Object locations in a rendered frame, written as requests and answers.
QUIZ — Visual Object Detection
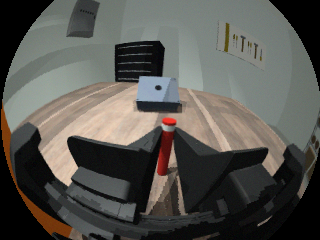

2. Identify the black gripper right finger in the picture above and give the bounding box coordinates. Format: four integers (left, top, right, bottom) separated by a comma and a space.
173, 127, 269, 213

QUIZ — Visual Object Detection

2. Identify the dark red peg with grey band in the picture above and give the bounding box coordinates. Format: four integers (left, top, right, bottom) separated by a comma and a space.
157, 119, 176, 175

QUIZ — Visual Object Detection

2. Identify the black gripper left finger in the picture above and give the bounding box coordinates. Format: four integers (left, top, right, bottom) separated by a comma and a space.
67, 125, 163, 213

